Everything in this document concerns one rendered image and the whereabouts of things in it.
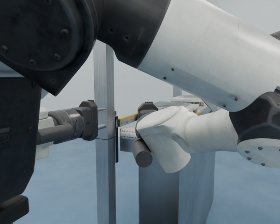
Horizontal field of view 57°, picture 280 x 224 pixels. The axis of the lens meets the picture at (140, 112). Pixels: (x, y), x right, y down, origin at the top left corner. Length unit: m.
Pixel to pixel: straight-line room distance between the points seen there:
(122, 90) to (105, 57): 3.61
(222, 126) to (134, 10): 0.23
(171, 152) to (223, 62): 0.31
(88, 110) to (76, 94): 4.29
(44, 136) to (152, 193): 0.76
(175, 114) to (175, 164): 0.11
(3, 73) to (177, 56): 0.20
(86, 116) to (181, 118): 0.36
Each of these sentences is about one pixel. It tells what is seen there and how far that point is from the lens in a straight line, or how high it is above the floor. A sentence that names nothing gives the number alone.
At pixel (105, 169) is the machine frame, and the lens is 1.09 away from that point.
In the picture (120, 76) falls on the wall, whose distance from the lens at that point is 4.63.
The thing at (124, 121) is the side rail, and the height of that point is 0.92.
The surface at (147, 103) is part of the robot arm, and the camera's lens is 0.71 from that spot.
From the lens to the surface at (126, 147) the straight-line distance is 1.13.
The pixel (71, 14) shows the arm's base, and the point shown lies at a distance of 0.19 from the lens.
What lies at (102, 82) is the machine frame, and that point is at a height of 1.08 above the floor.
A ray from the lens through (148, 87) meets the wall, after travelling 4.46.
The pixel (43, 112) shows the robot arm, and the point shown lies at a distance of 0.65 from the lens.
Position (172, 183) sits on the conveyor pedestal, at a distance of 1.22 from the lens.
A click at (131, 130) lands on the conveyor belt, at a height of 0.89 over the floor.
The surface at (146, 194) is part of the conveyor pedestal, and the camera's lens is 1.29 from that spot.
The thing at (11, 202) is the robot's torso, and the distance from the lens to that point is 0.47.
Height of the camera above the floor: 1.11
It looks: 8 degrees down
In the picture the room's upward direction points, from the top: straight up
